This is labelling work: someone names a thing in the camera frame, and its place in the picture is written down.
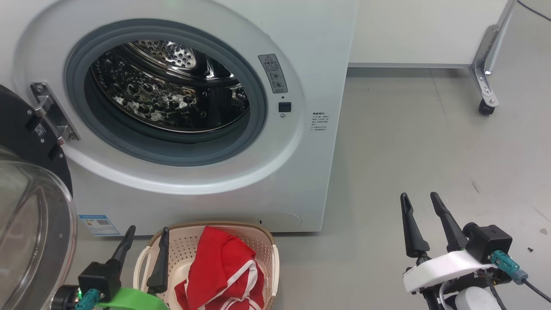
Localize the steel perforated washer drum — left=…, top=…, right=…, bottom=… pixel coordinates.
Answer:
left=90, top=40, right=251, bottom=133

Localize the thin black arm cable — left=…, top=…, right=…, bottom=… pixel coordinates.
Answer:
left=482, top=271, right=509, bottom=310

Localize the grey warning sticker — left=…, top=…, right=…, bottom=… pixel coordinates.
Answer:
left=258, top=54, right=288, bottom=94

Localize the grey rubber door gasket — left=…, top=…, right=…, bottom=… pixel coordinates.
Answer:
left=65, top=19, right=269, bottom=167

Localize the blue energy label sticker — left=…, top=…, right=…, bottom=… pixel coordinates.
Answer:
left=78, top=214, right=121, bottom=237

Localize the black round washer door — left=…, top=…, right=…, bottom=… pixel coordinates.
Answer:
left=0, top=84, right=78, bottom=310

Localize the red and white garment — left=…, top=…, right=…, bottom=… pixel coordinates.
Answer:
left=174, top=226, right=266, bottom=310

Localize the silver door hinge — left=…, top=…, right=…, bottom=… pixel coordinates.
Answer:
left=30, top=82, right=80, bottom=145

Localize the black floor cable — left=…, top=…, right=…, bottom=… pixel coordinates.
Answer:
left=517, top=0, right=551, bottom=22

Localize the white front-load washing machine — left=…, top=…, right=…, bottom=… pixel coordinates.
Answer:
left=0, top=0, right=358, bottom=237

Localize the teal connector camera cable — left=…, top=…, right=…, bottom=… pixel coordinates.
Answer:
left=75, top=288, right=101, bottom=310
left=490, top=250, right=551, bottom=303

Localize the silver metal bracket leg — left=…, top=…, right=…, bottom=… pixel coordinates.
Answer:
left=469, top=0, right=517, bottom=109

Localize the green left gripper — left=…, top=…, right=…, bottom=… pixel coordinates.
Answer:
left=96, top=225, right=170, bottom=310

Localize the white partition panel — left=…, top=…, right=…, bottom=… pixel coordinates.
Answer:
left=348, top=0, right=509, bottom=69

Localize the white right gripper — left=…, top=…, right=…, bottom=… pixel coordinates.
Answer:
left=400, top=192, right=494, bottom=294

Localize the cream perforated laundry basket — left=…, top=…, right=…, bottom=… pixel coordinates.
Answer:
left=133, top=221, right=281, bottom=310

